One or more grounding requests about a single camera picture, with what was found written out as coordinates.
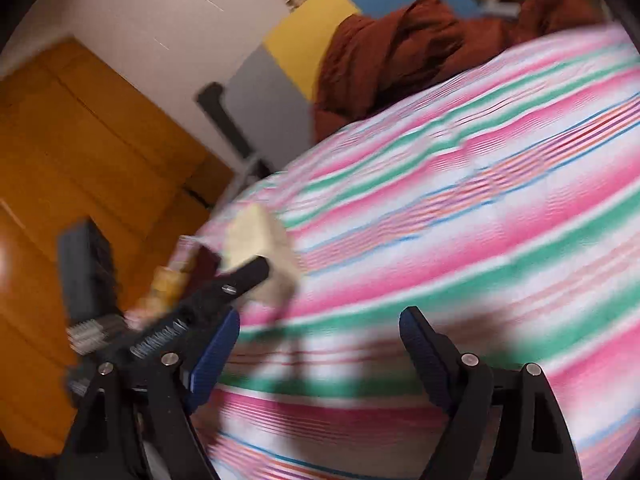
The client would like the cream cardboard box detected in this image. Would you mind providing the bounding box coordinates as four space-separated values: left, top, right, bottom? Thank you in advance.
222 203 304 308

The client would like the yellow green snack packet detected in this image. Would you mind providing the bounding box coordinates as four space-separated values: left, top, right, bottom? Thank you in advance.
125 235 221 332

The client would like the pink striped tablecloth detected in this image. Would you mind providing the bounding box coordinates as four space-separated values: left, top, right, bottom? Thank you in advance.
198 25 639 479

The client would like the grey yellow blue chair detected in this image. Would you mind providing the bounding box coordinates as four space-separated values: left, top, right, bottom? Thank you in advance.
195 0 480 179

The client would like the dark red jacket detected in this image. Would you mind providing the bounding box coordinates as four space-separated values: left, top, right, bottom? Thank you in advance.
312 0 604 142

